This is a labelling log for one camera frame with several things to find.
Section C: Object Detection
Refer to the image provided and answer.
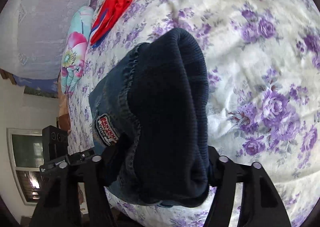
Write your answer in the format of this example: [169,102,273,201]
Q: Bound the blue denim kids pants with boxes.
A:
[89,28,210,207]

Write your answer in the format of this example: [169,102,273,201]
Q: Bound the orange brown pillow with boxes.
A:
[57,77,71,132]

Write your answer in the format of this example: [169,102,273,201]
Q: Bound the teal pink floral folded blanket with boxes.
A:
[61,6,94,94]

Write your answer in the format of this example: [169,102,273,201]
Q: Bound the white lace curtain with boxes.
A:
[1,0,89,80]

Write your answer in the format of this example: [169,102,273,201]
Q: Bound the red white blue folded garment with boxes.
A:
[90,0,132,47]

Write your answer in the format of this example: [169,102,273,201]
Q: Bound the purple floral bed sheet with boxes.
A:
[68,0,319,226]

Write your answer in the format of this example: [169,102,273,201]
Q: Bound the window with white frame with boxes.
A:
[7,128,44,206]

